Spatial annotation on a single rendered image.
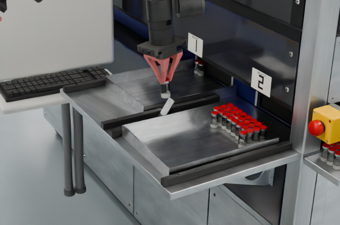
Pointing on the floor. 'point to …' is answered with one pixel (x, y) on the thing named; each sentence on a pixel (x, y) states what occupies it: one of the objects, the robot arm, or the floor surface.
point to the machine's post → (310, 90)
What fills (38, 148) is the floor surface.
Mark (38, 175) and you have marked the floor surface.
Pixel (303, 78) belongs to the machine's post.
